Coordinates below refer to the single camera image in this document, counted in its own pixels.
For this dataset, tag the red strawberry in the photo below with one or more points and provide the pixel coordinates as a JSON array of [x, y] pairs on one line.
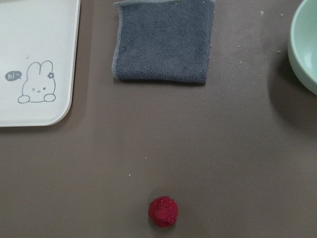
[[163, 212]]

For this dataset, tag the grey folded cloth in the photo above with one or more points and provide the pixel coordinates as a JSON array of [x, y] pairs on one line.
[[163, 40]]

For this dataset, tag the cream rabbit tray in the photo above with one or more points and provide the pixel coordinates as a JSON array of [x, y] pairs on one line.
[[38, 43]]

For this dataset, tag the mint green bowl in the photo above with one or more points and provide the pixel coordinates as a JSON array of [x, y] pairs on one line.
[[302, 45]]

